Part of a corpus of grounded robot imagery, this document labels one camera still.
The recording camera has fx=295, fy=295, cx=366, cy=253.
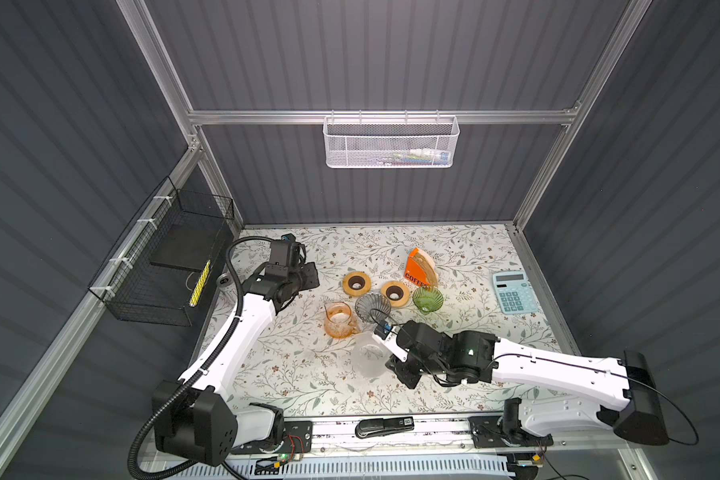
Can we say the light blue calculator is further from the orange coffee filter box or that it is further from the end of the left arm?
the end of the left arm

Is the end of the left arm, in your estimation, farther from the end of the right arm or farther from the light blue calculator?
the light blue calculator

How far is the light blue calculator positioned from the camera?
981 mm

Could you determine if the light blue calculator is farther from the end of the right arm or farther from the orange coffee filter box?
the end of the right arm

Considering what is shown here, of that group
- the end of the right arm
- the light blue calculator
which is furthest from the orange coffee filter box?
the end of the right arm
